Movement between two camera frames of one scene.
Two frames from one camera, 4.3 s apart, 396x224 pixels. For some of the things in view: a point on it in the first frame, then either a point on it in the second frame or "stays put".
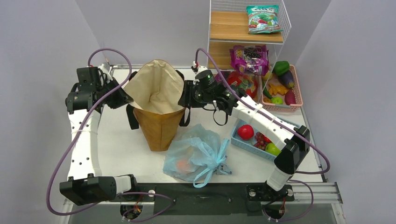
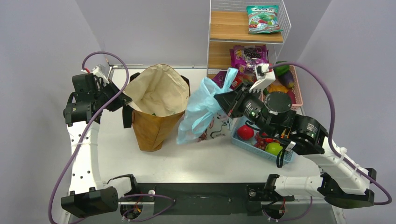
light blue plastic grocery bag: (194, 156) → (203, 118)
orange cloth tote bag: (154, 90) stays put
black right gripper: (187, 100) → (228, 100)
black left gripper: (122, 99) stays put
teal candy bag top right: (263, 19) stays put
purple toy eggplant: (287, 79) stays put
